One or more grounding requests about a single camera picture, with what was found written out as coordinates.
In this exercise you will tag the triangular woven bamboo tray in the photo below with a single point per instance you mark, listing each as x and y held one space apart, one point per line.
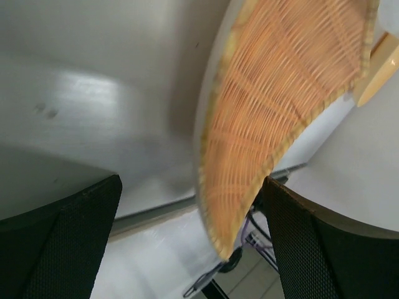
282 64

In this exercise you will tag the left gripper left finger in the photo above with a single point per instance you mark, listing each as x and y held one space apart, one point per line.
55 251

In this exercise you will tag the clear plastic bin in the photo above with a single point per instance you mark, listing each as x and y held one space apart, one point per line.
388 16

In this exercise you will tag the beige bear plate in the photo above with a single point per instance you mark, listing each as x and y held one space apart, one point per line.
383 64

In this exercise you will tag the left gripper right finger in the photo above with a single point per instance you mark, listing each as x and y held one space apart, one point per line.
323 254

